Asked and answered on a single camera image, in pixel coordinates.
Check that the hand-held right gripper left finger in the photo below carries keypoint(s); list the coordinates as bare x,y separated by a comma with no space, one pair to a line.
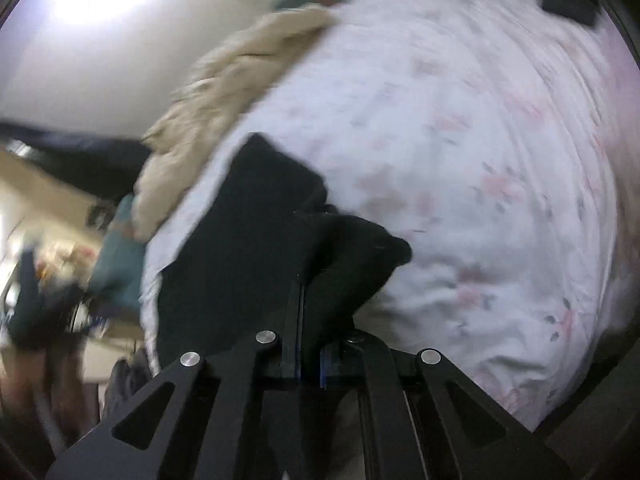
292,330

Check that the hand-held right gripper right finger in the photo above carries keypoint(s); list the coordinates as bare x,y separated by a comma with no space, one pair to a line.
326,367

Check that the cream quilted duvet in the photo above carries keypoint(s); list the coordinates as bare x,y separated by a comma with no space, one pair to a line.
225,95

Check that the black pants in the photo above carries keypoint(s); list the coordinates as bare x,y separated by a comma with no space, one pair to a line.
240,260

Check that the white floral bed sheet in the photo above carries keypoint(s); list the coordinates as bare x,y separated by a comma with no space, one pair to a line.
475,160

